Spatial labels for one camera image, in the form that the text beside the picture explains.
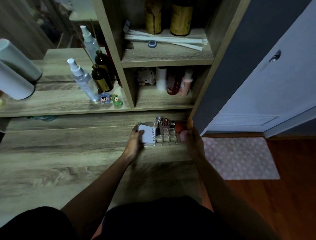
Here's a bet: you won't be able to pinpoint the person's left hand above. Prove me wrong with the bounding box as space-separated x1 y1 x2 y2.
122 125 145 162

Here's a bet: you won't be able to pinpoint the person's right hand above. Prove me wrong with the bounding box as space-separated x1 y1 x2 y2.
185 120 207 162

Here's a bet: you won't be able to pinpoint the clear acrylic cosmetics organizer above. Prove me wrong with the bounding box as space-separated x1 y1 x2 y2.
136 116 193 148

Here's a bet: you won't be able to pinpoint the person's left forearm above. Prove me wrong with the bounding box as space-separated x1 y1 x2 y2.
60 153 134 240

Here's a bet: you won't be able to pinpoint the person's right forearm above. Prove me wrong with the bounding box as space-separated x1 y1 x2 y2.
195 155 280 240

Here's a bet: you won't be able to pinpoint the white cosmetics box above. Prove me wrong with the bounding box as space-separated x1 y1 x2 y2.
137 124 157 144

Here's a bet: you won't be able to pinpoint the green cartoon figurine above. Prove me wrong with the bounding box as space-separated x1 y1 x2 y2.
110 94 123 107

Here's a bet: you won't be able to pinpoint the pink bottle with white cap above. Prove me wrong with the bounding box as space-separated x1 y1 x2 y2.
178 68 194 96

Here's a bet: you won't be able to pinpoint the red bottle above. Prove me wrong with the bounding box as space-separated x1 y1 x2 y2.
166 67 184 96

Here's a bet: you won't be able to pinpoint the blue cartoon figurine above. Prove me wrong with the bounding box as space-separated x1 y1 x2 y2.
98 92 111 104

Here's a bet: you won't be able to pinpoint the white tube bottle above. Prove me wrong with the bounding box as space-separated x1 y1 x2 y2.
156 66 168 91

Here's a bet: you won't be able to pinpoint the white plush toy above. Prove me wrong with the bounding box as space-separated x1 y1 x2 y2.
137 67 156 86

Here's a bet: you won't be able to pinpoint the pink dotted floor mat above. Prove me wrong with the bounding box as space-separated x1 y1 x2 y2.
202 137 281 180

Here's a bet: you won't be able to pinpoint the brown reed diffuser bottle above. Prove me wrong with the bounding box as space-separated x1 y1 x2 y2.
72 22 114 93

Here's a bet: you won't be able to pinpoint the wooden shelf unit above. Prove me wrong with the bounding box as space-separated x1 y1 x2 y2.
92 0 251 120

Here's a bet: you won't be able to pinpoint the clear spray bottle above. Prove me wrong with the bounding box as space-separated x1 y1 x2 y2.
67 58 100 102

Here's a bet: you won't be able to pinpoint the white door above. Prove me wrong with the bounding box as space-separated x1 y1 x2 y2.
201 0 316 138

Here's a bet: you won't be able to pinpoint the black shorts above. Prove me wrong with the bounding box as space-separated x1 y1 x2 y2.
0 196 238 240

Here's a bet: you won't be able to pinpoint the bundle of white sticks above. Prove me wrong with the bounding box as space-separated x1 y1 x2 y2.
124 29 208 51

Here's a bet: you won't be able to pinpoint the wide brown yellow-label bottle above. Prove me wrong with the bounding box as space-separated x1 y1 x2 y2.
170 0 194 36

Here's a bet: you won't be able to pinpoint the slim brown yellow-label bottle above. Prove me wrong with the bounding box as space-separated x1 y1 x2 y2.
144 0 163 35

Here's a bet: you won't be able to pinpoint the white cylinder container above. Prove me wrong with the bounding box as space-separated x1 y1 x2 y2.
0 60 35 100

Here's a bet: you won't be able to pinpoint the metal door handle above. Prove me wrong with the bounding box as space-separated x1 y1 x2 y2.
269 50 282 63

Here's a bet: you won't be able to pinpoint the wall mirror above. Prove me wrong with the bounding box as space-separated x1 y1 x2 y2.
0 0 119 84

